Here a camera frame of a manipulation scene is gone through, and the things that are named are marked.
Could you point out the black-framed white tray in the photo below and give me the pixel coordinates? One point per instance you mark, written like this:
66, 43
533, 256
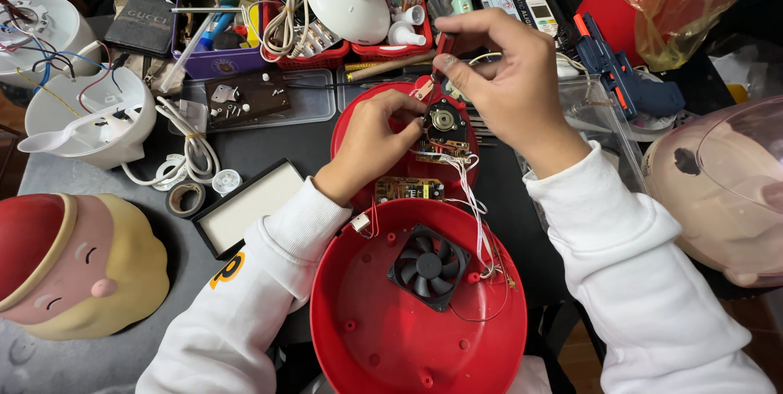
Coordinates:
251, 210

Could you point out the purple box with tools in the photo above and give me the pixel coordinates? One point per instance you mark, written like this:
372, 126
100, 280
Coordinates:
217, 63

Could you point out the black tape roll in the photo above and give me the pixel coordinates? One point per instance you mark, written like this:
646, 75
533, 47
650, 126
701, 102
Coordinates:
173, 201

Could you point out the cartoon face cover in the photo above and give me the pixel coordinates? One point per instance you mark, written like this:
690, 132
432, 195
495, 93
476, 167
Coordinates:
92, 271

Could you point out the white round cap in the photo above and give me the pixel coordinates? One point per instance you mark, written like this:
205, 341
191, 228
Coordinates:
227, 182

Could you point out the blue glue gun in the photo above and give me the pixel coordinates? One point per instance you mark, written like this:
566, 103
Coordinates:
624, 85

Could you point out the person's right hand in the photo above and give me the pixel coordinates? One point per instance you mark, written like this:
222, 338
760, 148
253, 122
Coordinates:
520, 88

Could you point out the small white connector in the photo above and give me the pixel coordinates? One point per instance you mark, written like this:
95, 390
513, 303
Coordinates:
360, 221

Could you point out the white funnel-shaped cover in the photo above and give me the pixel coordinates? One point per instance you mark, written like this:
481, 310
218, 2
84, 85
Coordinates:
348, 5

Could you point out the brown plate with screws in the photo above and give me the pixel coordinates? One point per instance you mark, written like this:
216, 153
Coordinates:
251, 100

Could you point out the clear plastic container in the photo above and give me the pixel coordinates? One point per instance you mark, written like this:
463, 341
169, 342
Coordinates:
593, 118

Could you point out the white round housing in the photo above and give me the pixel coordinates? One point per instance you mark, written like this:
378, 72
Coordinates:
61, 27

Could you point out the red round housing part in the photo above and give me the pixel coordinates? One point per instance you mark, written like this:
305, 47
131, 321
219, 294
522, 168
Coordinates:
367, 100

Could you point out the pink translucent tank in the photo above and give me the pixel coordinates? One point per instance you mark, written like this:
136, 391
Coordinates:
715, 198

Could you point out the white remote control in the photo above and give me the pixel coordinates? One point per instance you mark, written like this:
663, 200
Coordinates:
541, 14

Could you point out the red basket with parts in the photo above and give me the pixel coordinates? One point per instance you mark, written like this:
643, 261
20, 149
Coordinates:
391, 52

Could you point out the black motor assembly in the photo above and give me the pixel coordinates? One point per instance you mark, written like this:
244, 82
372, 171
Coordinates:
446, 128

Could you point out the white plastic spoon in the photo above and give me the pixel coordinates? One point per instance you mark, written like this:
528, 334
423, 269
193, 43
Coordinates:
46, 140

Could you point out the clear plastic lid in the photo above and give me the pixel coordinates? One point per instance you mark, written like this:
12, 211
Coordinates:
312, 100

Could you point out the person's left hand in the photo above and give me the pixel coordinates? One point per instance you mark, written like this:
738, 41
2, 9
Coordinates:
361, 149

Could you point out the red round base shell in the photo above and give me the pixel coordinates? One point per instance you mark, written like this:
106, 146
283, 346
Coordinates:
367, 320

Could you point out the yellow-green circuit board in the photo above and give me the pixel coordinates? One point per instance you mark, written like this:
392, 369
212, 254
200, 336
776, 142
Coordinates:
408, 189

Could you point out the black cooling fan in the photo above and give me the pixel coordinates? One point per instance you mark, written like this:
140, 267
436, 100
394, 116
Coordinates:
428, 267

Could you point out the yellowish plastic bag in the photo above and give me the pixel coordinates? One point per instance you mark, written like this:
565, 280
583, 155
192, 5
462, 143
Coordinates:
667, 21

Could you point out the black wallet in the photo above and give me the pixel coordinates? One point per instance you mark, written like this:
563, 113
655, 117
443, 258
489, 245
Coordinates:
140, 27

